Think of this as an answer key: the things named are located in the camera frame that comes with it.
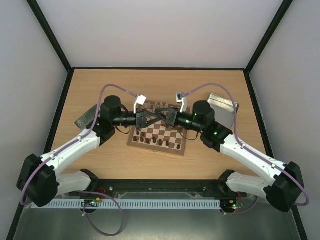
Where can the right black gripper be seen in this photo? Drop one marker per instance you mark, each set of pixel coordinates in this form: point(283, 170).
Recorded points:
point(172, 116)

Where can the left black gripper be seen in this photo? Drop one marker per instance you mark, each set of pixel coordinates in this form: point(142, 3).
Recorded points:
point(141, 119)

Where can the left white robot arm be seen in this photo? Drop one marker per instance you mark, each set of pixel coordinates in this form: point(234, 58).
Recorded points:
point(41, 178)

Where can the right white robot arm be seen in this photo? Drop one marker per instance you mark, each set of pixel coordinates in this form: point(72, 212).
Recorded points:
point(279, 183)

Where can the wooden chess board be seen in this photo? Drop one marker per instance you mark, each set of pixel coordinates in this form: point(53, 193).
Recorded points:
point(159, 137)

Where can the white bishop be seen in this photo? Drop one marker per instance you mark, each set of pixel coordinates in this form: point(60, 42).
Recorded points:
point(156, 106)

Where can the gold tin box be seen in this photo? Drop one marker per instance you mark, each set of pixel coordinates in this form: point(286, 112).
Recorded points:
point(223, 108)

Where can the silver tin lid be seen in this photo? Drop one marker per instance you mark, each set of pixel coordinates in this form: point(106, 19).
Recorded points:
point(86, 121)

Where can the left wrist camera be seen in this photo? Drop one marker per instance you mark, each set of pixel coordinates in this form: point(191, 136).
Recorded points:
point(139, 101)

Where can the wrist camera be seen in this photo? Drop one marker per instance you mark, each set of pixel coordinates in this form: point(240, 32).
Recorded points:
point(181, 99)
point(139, 101)

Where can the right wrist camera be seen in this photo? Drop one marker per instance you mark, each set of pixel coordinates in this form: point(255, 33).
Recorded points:
point(181, 99)

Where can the light blue cable duct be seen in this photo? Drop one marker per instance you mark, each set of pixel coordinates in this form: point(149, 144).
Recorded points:
point(136, 204)

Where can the black mounting rail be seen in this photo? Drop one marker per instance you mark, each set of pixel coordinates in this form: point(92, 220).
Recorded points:
point(204, 188)

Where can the black enclosure frame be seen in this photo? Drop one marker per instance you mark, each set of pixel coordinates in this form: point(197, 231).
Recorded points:
point(281, 12)

